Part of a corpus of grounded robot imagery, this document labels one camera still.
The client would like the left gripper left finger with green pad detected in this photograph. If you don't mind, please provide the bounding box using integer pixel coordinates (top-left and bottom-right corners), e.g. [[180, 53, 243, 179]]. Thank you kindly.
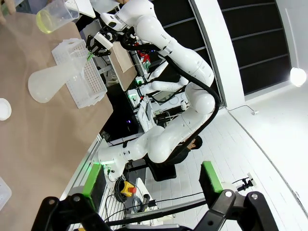
[[31, 163, 116, 231]]

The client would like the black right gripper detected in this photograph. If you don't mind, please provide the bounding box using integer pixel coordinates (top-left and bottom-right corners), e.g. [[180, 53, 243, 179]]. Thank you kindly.
[[86, 26, 120, 61]]

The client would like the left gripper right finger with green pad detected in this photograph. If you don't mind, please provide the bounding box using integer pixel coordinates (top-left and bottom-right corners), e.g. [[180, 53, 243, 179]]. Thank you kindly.
[[194, 160, 287, 231]]

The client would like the person bare hand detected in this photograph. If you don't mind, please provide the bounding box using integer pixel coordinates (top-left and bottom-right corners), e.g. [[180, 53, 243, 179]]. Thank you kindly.
[[0, 0, 16, 24]]

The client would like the white perforated plastic basket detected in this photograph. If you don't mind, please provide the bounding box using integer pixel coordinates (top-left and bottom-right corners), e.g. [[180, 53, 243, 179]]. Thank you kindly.
[[51, 38, 108, 109]]

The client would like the brown flat board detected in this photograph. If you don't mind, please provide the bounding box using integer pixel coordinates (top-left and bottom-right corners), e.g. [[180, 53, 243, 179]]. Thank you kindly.
[[109, 42, 138, 91]]

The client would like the yellow emergency stop button box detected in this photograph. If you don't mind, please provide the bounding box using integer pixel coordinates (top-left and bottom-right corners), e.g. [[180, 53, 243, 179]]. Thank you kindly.
[[120, 180, 137, 197]]

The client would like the background person in black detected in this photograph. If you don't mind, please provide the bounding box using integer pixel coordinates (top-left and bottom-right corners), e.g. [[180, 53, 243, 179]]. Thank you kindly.
[[168, 136, 203, 164]]

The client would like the black chair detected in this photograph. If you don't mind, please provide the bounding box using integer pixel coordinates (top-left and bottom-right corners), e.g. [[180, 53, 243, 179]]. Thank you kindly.
[[146, 158, 178, 182]]

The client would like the clear beaker with yellow liquid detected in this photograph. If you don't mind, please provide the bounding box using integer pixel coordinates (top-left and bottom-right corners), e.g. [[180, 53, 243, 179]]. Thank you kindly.
[[36, 0, 80, 34]]

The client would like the translucent plastic conical flask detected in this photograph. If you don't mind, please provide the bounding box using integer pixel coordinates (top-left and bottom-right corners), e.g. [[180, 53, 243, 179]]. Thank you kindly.
[[27, 56, 84, 103]]

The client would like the white equipment box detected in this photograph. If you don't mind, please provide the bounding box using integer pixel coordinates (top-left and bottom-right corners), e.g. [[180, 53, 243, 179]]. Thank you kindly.
[[136, 98, 160, 132]]

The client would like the clear plastic container corner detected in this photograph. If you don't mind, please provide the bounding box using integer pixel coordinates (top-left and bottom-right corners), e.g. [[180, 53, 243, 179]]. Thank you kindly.
[[0, 177, 13, 212]]

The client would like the white round lid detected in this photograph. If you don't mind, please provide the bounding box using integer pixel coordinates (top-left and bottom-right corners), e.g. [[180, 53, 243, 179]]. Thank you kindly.
[[0, 98, 12, 121]]

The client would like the round white lamp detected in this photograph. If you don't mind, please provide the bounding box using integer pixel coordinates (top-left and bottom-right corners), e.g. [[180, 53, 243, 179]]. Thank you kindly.
[[290, 67, 308, 87]]

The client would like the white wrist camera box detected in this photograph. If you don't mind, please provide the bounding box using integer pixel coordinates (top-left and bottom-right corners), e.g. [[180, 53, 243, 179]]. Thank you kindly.
[[93, 33, 114, 49]]

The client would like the black camera on stand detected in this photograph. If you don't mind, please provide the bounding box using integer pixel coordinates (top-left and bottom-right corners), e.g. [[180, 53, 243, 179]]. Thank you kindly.
[[237, 177, 255, 192]]

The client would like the thin black cable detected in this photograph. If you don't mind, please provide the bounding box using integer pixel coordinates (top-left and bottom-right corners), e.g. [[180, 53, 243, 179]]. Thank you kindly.
[[104, 191, 205, 224]]

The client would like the thick black arm hose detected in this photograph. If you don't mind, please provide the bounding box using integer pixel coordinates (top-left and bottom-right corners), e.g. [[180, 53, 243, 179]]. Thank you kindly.
[[119, 33, 221, 164]]

